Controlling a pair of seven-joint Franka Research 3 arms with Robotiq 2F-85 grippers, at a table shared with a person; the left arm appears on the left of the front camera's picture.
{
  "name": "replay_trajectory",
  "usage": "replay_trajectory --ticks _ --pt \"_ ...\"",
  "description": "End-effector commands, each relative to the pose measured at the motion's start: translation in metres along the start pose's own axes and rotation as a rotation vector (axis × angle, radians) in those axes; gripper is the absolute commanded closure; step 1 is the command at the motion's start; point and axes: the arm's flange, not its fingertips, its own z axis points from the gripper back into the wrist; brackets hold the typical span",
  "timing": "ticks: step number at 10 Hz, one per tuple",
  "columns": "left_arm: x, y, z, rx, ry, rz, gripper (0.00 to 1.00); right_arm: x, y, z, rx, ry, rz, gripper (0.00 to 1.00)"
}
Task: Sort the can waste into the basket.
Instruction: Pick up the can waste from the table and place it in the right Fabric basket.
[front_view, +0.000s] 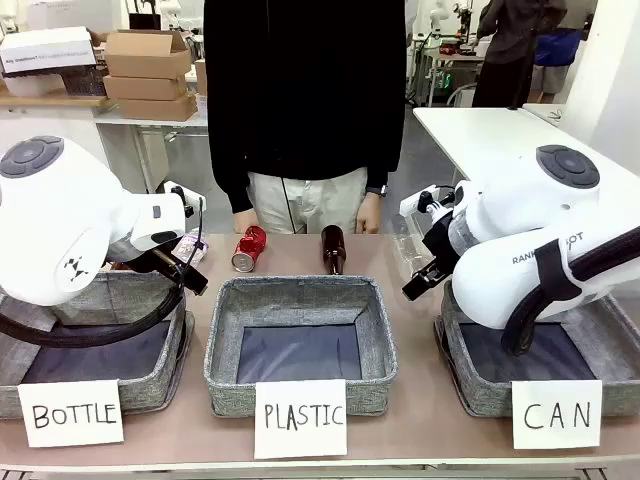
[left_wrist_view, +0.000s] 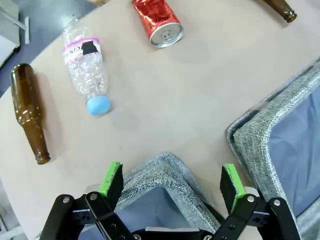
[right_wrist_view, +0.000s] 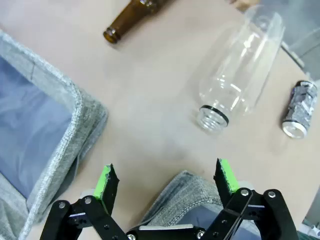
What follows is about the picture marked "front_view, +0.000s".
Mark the paper label CAN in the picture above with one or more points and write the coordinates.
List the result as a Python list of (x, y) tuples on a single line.
[(556, 414)]

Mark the person's left hand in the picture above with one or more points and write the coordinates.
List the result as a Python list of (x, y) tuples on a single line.
[(367, 215)]

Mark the grey basket labelled bottle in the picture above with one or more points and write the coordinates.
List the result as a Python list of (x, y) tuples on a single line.
[(150, 350)]

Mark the background person in dark clothes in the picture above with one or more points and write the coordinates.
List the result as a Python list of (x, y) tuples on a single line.
[(510, 55)]

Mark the person in black sweater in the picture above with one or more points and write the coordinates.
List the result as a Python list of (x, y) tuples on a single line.
[(305, 100)]

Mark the grey basket labelled plastic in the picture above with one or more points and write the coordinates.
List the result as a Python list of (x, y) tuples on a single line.
[(300, 340)]

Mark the clear plastic wrapper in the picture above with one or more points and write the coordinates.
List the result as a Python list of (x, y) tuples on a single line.
[(192, 247)]

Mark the crushed red can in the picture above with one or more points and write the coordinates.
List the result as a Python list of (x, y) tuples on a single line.
[(248, 248)]

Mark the person's right hand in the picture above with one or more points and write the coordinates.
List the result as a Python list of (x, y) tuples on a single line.
[(246, 221)]

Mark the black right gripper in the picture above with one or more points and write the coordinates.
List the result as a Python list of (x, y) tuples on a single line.
[(440, 240)]

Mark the clear plastic container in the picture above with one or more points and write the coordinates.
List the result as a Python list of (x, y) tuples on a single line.
[(412, 250)]

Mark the dark mesh basket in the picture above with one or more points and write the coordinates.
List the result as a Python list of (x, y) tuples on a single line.
[(85, 84)]

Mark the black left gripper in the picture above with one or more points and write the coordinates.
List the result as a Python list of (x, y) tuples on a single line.
[(167, 264)]

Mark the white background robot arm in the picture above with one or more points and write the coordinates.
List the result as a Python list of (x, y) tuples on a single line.
[(439, 17)]

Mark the person's right forearm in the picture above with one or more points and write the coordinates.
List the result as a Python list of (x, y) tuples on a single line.
[(227, 165)]

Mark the brown glass bottle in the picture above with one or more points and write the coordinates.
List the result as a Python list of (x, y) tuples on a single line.
[(333, 248)]

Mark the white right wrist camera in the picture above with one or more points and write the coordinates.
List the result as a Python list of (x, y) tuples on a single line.
[(415, 202)]

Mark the grey basket labelled can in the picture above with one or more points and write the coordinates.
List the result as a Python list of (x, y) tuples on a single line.
[(465, 380)]

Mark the open cardboard box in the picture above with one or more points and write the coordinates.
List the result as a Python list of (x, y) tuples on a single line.
[(145, 55)]

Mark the white side table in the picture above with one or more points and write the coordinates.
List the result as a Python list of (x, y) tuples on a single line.
[(490, 135)]

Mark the person's left forearm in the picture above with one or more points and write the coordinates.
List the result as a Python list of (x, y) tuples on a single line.
[(385, 150)]

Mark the closed cardboard box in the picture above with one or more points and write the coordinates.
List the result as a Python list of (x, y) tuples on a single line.
[(145, 87), (157, 107)]

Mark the wooden shelf board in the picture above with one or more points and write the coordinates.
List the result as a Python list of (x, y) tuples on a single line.
[(50, 101)]

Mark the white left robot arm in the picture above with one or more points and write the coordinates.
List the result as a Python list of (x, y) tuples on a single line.
[(55, 225)]

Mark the white box with print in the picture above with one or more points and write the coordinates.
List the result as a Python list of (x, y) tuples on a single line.
[(47, 50)]

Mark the paper label BOTTLE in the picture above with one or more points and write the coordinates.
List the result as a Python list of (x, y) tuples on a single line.
[(72, 413)]

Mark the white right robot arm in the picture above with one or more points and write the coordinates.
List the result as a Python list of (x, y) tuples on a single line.
[(530, 235)]

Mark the silver wristwatch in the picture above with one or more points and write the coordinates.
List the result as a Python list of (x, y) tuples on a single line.
[(379, 190)]

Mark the paper label PLASTIC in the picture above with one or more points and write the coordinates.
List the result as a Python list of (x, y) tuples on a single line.
[(301, 417)]

